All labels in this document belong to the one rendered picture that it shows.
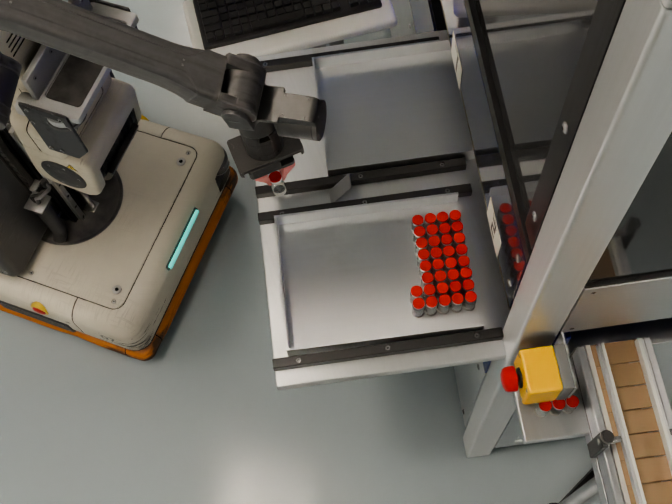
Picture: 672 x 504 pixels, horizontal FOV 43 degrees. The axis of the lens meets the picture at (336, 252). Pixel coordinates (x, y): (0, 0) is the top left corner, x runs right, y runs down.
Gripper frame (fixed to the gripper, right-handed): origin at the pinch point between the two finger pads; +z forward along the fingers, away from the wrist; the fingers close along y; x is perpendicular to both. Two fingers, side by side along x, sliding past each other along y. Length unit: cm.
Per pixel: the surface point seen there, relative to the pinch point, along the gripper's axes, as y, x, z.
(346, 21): 30, 51, 30
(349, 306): 4.3, -13.9, 26.5
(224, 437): -35, 2, 113
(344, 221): 9.9, 1.9, 25.5
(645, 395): 42, -49, 25
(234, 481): -36, -10, 114
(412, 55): 37, 31, 24
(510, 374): 21.9, -39.7, 15.4
